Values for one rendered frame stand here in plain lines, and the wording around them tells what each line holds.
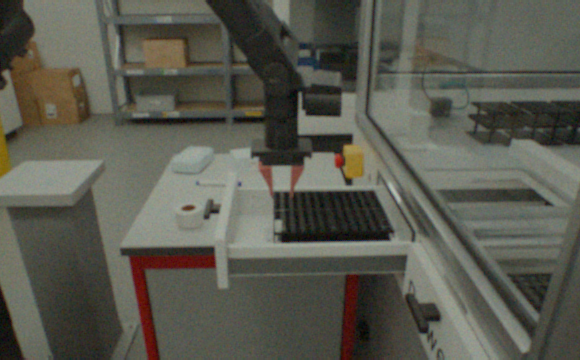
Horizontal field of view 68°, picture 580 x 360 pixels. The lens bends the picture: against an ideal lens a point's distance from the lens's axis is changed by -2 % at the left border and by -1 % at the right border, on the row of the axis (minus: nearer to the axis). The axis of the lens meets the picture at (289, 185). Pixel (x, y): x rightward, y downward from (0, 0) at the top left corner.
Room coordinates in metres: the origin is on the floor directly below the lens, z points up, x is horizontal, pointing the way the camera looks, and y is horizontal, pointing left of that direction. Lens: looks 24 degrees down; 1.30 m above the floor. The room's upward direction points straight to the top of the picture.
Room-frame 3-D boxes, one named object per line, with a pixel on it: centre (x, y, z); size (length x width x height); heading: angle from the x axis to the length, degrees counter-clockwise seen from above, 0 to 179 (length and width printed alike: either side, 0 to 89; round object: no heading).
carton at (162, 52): (4.67, 1.27, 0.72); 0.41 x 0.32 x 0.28; 92
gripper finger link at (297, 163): (0.70, 0.01, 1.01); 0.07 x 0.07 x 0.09; 1
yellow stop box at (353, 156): (1.10, -0.17, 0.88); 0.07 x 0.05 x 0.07; 2
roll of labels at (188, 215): (0.97, 0.25, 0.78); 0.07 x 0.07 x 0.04
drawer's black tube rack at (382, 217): (0.77, -0.08, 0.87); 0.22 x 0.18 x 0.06; 92
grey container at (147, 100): (4.65, 1.42, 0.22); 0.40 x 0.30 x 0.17; 92
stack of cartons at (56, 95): (4.63, 2.68, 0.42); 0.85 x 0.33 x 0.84; 92
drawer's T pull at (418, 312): (0.46, -0.18, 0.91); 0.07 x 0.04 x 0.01; 2
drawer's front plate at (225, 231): (0.76, 0.12, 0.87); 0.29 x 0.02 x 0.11; 2
